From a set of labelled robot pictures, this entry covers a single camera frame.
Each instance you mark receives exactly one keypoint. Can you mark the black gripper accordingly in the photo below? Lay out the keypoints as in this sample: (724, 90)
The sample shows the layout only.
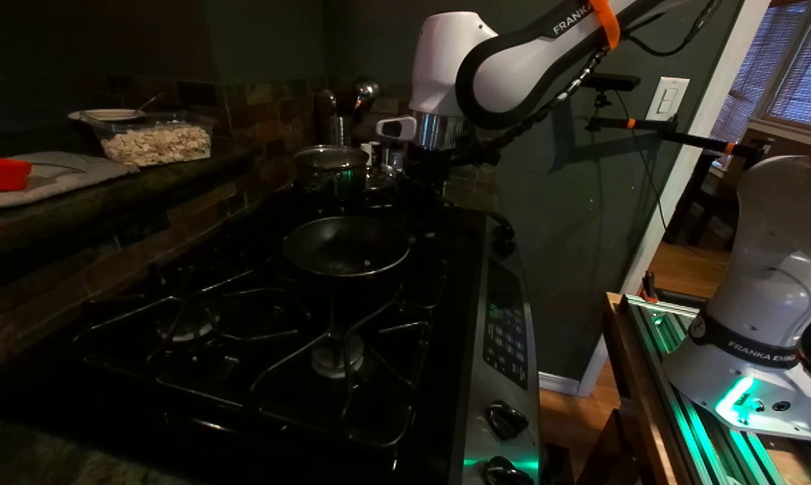
(446, 176)

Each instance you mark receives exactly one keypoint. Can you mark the black stove knob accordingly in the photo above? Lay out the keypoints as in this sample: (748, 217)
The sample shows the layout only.
(504, 419)
(501, 224)
(504, 470)
(504, 244)

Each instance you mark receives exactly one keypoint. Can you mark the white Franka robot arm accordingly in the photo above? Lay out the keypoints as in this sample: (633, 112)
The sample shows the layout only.
(514, 70)

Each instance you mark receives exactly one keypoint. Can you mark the black camera bar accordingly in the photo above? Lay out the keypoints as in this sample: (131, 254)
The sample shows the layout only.
(608, 81)

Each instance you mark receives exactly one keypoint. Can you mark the glass container of popcorn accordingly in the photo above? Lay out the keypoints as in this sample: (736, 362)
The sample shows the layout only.
(158, 141)

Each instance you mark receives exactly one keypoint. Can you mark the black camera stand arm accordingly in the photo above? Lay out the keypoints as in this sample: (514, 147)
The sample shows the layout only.
(682, 136)

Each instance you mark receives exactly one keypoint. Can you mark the robot mounting table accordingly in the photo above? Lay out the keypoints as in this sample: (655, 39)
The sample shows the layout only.
(655, 385)

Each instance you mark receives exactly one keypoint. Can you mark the red bowl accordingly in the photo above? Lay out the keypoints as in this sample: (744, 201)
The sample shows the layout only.
(0, 174)

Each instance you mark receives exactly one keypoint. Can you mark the steel utensils in holder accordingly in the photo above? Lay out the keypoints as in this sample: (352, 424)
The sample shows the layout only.
(337, 124)

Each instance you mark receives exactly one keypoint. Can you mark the white cutting board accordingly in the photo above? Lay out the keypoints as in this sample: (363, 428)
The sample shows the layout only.
(70, 170)

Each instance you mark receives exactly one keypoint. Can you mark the black frying pan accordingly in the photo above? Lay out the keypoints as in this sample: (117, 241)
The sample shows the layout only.
(346, 245)

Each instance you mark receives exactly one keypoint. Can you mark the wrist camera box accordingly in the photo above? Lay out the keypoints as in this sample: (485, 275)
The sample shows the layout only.
(395, 128)

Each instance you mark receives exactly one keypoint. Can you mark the white light switch plate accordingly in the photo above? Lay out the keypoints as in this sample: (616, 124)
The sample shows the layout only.
(666, 98)

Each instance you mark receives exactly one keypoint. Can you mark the bright window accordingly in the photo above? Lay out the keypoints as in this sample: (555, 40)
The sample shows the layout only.
(795, 81)

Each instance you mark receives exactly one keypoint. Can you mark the black gas stove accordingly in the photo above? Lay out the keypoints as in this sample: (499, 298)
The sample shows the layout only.
(286, 314)

